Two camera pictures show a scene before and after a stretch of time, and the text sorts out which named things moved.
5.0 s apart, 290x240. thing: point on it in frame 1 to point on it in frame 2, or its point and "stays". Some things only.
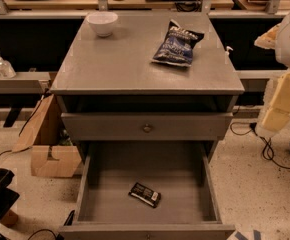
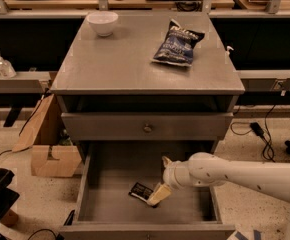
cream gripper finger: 268,39 to 166,161
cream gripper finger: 275,119 to 160,192
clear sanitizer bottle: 4,68 stays
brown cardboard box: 53,152 stays
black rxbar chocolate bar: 145,194 stays
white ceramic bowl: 102,21 stays
